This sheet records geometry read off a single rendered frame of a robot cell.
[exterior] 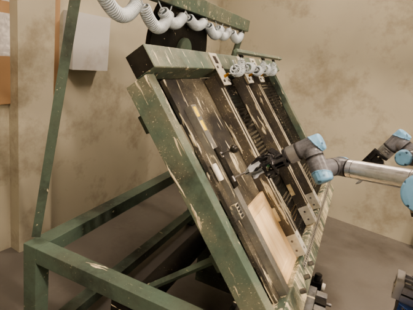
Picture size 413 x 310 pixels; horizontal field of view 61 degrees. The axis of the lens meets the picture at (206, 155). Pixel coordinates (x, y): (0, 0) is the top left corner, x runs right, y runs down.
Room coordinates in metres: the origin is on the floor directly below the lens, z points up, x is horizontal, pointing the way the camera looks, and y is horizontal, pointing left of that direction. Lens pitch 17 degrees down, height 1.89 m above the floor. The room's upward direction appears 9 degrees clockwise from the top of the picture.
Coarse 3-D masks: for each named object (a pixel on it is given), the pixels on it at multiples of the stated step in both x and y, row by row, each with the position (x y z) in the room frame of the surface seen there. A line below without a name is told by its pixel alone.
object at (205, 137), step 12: (192, 108) 1.55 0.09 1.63; (192, 120) 1.55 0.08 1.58; (204, 132) 1.53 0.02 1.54; (204, 144) 1.52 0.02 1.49; (216, 156) 1.50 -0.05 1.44; (228, 180) 1.47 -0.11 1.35; (228, 192) 1.47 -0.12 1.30; (240, 204) 1.45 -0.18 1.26; (252, 216) 1.47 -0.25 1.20; (252, 228) 1.42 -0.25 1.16; (252, 240) 1.42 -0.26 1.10; (264, 240) 1.44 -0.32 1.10; (264, 252) 1.39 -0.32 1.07; (264, 264) 1.39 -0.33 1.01; (276, 264) 1.41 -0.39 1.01; (276, 276) 1.37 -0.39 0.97; (276, 288) 1.36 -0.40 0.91; (288, 288) 1.38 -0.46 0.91
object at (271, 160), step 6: (282, 150) 1.42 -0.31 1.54; (270, 156) 1.43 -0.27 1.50; (276, 156) 1.44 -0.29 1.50; (282, 156) 1.42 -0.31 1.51; (264, 162) 1.42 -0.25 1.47; (270, 162) 1.39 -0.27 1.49; (276, 162) 1.39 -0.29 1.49; (282, 162) 1.39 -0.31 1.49; (288, 162) 1.39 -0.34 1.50; (264, 168) 1.41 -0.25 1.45; (270, 168) 1.40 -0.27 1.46; (276, 168) 1.40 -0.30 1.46; (264, 174) 1.41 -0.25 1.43; (270, 174) 1.40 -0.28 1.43; (276, 174) 1.40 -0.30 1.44
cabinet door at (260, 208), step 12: (252, 204) 1.58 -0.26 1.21; (264, 204) 1.71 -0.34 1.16; (264, 216) 1.64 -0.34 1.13; (264, 228) 1.56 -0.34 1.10; (276, 228) 1.67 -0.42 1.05; (276, 240) 1.60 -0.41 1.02; (276, 252) 1.53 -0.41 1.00; (288, 252) 1.64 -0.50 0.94; (288, 264) 1.56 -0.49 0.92; (288, 276) 1.49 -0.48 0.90
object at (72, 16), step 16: (80, 0) 1.52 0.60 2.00; (160, 0) 2.03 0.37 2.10; (176, 0) 2.19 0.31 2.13; (192, 0) 2.38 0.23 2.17; (208, 16) 2.63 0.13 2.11; (224, 16) 2.91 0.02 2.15; (64, 32) 1.52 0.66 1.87; (64, 48) 1.52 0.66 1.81; (64, 64) 1.53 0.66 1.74; (64, 80) 1.54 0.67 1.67; (64, 96) 1.55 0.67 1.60; (48, 144) 1.55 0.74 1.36; (48, 160) 1.56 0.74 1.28; (48, 176) 1.57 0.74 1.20; (176, 272) 1.39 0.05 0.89; (192, 272) 1.37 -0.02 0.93
